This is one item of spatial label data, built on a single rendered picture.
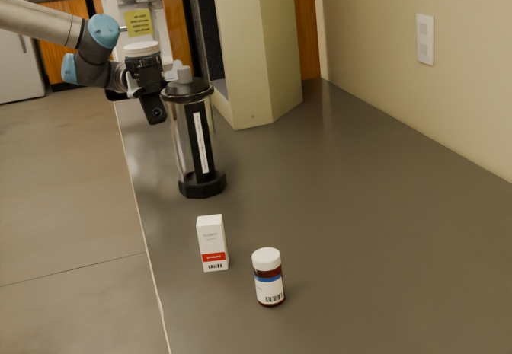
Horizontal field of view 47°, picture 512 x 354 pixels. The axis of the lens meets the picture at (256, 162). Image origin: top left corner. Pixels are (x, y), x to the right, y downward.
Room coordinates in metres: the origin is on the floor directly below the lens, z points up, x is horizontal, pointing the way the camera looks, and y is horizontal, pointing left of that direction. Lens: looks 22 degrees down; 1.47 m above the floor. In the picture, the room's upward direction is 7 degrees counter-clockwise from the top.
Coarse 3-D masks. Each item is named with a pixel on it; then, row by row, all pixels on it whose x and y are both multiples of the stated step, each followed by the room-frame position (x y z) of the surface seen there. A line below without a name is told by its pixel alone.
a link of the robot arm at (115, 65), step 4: (112, 64) 1.51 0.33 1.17; (116, 64) 1.51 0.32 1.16; (120, 64) 1.51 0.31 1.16; (112, 68) 1.50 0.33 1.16; (116, 68) 1.50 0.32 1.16; (112, 72) 1.49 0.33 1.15; (116, 72) 1.48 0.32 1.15; (112, 76) 1.49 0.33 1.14; (112, 80) 1.49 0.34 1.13; (112, 84) 1.49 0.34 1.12; (116, 84) 1.48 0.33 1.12; (104, 88) 1.51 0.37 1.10; (108, 88) 1.50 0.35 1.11; (112, 88) 1.50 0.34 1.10; (116, 88) 1.50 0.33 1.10
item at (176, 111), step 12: (168, 96) 1.13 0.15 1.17; (180, 96) 1.12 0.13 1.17; (168, 108) 1.15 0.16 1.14; (180, 108) 1.13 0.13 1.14; (180, 120) 1.13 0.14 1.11; (180, 132) 1.13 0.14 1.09; (180, 144) 1.13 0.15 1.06; (216, 144) 1.16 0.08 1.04; (180, 156) 1.14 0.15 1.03; (192, 156) 1.12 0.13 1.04; (216, 156) 1.15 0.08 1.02; (180, 168) 1.15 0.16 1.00; (192, 168) 1.13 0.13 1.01; (216, 168) 1.14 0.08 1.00; (192, 180) 1.13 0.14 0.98
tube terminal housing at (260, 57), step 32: (224, 0) 1.53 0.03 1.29; (256, 0) 1.55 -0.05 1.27; (288, 0) 1.69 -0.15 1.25; (224, 32) 1.53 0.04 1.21; (256, 32) 1.55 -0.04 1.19; (288, 32) 1.68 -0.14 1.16; (224, 64) 1.55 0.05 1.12; (256, 64) 1.55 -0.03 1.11; (288, 64) 1.66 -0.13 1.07; (256, 96) 1.55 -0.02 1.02; (288, 96) 1.64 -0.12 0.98
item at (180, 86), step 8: (184, 72) 1.16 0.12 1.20; (176, 80) 1.19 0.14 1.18; (184, 80) 1.16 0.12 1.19; (192, 80) 1.17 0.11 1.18; (200, 80) 1.17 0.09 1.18; (168, 88) 1.15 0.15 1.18; (176, 88) 1.14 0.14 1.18; (184, 88) 1.13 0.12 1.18; (192, 88) 1.13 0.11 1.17; (200, 88) 1.14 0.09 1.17
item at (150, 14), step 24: (96, 0) 1.81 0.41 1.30; (120, 0) 1.81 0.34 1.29; (144, 0) 1.82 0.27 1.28; (168, 0) 1.82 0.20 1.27; (120, 24) 1.81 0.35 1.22; (144, 24) 1.82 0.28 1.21; (168, 24) 1.82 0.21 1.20; (120, 48) 1.81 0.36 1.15; (144, 48) 1.82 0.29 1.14; (168, 48) 1.82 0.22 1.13; (192, 72) 1.82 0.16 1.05
